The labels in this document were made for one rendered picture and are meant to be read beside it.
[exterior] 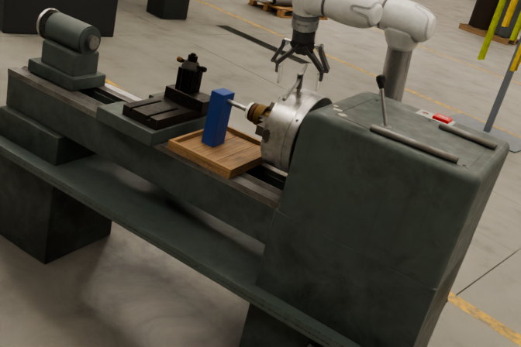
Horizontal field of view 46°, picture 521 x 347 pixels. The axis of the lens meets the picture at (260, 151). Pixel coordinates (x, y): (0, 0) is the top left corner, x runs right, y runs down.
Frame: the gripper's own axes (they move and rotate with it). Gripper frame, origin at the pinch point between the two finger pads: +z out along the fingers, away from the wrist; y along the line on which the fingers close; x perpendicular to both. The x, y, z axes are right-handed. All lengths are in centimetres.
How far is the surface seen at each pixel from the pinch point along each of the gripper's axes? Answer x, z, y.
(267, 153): -10.9, 25.1, -5.8
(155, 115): 2, 29, -56
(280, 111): -5.2, 9.9, -4.1
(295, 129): -10.3, 12.6, 2.9
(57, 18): 39, 16, -120
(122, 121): -3, 32, -67
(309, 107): -2.8, 7.2, 5.7
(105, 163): 18, 75, -90
